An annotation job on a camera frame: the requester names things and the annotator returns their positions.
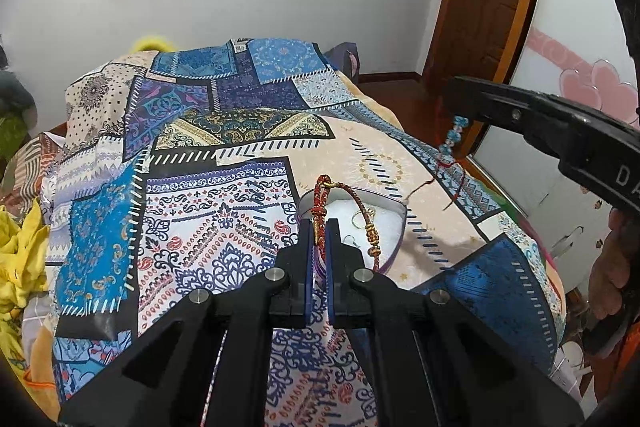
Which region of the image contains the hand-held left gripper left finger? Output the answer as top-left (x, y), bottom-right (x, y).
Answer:
top-left (57, 219), bottom-right (315, 427)

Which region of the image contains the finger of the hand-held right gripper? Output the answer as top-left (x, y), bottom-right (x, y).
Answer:
top-left (439, 75), bottom-right (592, 144)

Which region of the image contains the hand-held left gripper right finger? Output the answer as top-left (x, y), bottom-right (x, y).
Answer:
top-left (324, 219), bottom-right (585, 427)

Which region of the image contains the blue bead red string bracelet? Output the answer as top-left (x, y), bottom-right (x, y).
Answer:
top-left (404, 116), bottom-right (472, 210)

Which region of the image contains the red braided bracelet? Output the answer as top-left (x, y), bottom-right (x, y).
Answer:
top-left (311, 175), bottom-right (382, 259)

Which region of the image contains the white jewelry box purple rim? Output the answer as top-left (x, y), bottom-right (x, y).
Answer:
top-left (297, 188), bottom-right (407, 279)

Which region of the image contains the person's right hand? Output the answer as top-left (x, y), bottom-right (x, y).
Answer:
top-left (588, 209), bottom-right (640, 338)

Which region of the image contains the thin gold earring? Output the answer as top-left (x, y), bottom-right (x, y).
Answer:
top-left (349, 206), bottom-right (377, 228)

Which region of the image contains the patchwork printed blanket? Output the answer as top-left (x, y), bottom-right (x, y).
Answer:
top-left (40, 38), bottom-right (567, 427)

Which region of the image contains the purple pillow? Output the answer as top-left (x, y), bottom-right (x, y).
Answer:
top-left (323, 42), bottom-right (362, 84)

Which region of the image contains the white plastic bag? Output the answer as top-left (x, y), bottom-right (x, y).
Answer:
top-left (549, 340), bottom-right (597, 408)

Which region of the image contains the yellow plush toy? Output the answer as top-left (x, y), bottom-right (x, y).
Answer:
top-left (132, 36), bottom-right (174, 54)

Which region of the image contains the yellow cloth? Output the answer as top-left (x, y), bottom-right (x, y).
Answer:
top-left (0, 196), bottom-right (57, 408)

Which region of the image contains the striped orange cloth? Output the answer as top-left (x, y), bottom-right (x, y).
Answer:
top-left (0, 131), bottom-right (67, 212)

